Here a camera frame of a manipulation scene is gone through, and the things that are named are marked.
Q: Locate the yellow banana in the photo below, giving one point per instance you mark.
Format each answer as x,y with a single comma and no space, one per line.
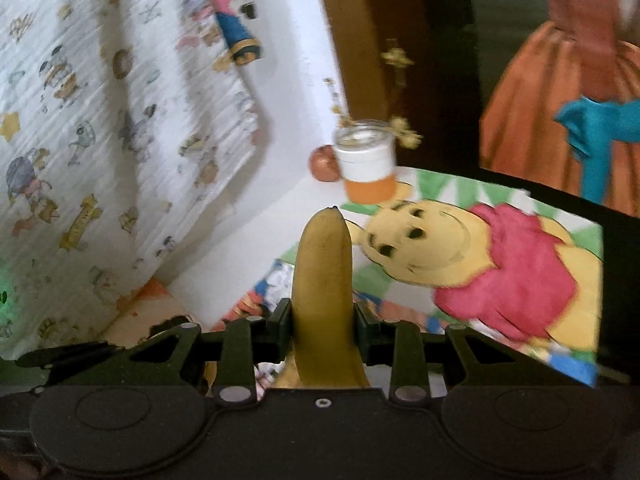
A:
322,280

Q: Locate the white jar with orange band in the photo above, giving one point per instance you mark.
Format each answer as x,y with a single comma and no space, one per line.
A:
367,165

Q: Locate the yellow bear drawing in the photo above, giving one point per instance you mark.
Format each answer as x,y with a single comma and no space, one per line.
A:
450,255

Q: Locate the brown wooden post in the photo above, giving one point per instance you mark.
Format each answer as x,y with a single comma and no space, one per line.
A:
360,35

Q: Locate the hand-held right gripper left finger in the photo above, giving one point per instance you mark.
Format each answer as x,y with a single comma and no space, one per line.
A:
280,335

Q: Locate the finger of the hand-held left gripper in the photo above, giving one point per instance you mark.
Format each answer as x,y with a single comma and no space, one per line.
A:
80,357

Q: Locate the wall poster with orange dress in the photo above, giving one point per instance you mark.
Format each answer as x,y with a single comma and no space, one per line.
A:
530,125

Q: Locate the reddish brown round fruit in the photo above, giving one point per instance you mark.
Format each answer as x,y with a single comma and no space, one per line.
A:
322,162

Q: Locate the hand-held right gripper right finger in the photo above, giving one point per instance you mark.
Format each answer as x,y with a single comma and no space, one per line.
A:
367,340

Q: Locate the yellow flower twig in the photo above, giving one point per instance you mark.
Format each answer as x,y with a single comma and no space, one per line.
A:
398,57

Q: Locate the white printed blanket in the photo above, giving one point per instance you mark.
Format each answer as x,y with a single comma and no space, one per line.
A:
100,135

